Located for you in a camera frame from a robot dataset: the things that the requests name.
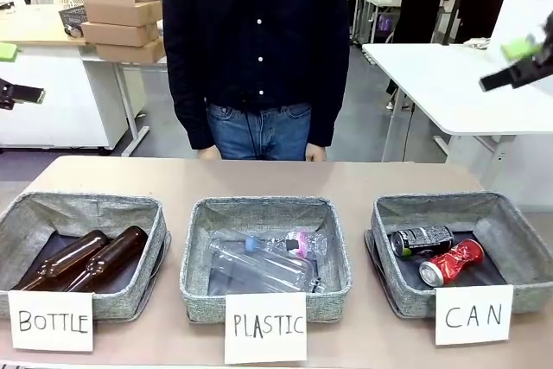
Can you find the wooden top desk white legs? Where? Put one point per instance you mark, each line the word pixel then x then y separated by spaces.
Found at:
pixel 39 25

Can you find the bottle with pink label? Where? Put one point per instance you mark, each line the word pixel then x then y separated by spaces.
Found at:
pixel 311 243

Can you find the large clear plastic bottle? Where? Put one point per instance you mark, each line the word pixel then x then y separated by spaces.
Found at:
pixel 259 265

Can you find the white wheeled cabinet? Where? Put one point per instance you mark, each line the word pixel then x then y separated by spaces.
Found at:
pixel 52 101

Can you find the person's right forearm dark sleeve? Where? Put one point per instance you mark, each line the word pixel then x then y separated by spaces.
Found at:
pixel 192 118

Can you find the crushed red cola can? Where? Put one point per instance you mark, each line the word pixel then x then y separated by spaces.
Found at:
pixel 453 263

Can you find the paper sign reading CAN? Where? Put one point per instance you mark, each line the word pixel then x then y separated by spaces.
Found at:
pixel 473 315

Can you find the paper sign reading PLASTIC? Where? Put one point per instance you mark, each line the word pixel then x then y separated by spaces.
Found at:
pixel 265 326

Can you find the brown glass beer bottle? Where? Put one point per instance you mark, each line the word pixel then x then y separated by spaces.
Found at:
pixel 114 252
pixel 65 263

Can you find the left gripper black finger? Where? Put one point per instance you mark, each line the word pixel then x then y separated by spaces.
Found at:
pixel 8 52
pixel 26 94

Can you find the grey fabric basket labelled can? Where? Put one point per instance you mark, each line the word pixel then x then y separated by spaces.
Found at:
pixel 510 248

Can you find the person's left hand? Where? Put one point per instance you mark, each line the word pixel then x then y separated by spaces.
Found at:
pixel 316 153

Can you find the closed flat cardboard box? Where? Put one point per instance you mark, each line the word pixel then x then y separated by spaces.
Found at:
pixel 129 52
pixel 118 34

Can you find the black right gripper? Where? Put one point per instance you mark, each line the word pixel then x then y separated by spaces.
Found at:
pixel 548 32

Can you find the large white table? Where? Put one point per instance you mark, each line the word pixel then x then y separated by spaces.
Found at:
pixel 432 79

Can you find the grey fabric basket labelled bottle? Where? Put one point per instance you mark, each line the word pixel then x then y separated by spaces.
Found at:
pixel 86 207

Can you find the person in dark shirt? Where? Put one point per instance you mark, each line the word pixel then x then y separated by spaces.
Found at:
pixel 259 19

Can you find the paper sign reading BOTTLE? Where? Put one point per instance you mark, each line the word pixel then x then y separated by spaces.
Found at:
pixel 52 321

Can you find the black Pepsi can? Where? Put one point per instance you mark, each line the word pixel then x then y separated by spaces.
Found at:
pixel 423 237

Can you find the person's right hand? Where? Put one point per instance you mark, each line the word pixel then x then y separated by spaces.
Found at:
pixel 207 154

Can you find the bystander in long black coat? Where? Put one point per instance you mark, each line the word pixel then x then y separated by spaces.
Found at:
pixel 421 1

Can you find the open cardboard box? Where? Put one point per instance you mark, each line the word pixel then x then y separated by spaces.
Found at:
pixel 121 4

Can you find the blue denim jeans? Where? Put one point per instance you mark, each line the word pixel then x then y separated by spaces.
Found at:
pixel 259 131

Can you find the person's left forearm dark sleeve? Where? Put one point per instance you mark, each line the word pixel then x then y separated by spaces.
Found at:
pixel 329 118

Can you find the grey fabric basket labelled plastic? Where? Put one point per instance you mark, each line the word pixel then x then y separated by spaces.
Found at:
pixel 259 209

